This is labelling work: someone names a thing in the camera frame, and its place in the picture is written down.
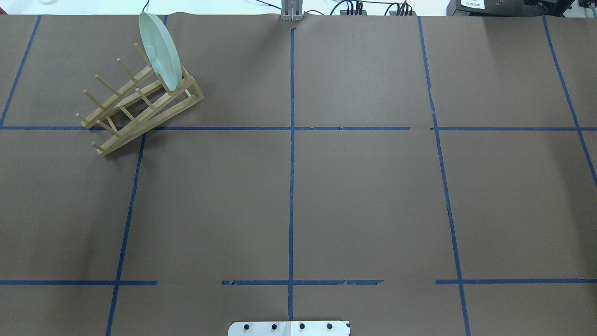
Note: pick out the black power strip right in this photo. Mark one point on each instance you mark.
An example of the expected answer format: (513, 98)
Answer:
(399, 9)

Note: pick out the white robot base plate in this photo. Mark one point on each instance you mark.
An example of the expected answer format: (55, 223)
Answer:
(290, 328)

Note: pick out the black device with label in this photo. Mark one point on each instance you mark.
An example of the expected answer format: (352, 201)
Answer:
(493, 8)

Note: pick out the light green plate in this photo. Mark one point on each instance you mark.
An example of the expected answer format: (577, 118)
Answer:
(160, 49)

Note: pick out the wooden dish rack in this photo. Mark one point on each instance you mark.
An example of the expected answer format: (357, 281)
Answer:
(140, 105)

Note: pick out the brown paper table cover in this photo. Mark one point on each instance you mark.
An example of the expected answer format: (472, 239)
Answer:
(429, 176)

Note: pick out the black power strip left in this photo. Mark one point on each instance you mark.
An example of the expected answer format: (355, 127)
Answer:
(348, 8)

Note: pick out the grey aluminium frame post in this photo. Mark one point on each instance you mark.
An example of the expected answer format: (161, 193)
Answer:
(292, 10)

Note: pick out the black power strip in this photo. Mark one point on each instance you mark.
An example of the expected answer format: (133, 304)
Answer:
(348, 8)
(399, 9)

